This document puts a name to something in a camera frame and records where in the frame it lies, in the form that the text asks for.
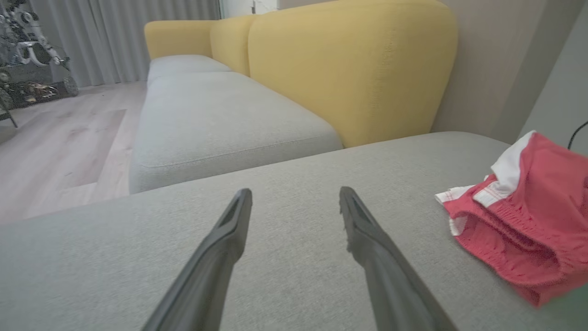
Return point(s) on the grey sofa ottoman cushion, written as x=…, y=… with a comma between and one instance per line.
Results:
x=298, y=285

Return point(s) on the white wheeled robot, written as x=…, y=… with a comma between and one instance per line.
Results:
x=27, y=59

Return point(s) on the yellow sofa backrest cushion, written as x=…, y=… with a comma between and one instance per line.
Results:
x=177, y=39
x=232, y=43
x=358, y=69

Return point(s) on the red shorts with white trim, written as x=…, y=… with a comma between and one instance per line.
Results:
x=528, y=220

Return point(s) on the grey window curtain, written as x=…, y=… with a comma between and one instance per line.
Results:
x=115, y=37

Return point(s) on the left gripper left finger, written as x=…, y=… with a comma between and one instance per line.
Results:
x=206, y=276

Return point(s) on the grey sofa seat cushion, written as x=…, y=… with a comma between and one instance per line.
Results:
x=220, y=119
x=183, y=64

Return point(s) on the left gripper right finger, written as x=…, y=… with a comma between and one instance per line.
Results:
x=390, y=285

